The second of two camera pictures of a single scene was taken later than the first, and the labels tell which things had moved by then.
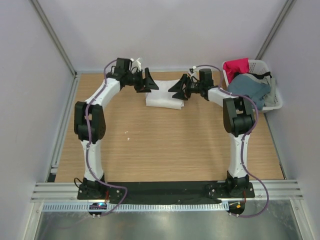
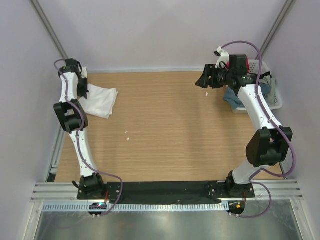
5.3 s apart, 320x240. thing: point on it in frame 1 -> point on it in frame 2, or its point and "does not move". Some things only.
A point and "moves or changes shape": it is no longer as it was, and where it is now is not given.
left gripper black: [141, 81] -> [83, 88]
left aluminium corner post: [46, 21] does not move
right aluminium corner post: [289, 4] does not move
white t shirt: [161, 97] moves or changes shape
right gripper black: [185, 87] -> [211, 76]
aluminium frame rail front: [277, 191] does not move
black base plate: [165, 193] does not move
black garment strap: [261, 76] does not move
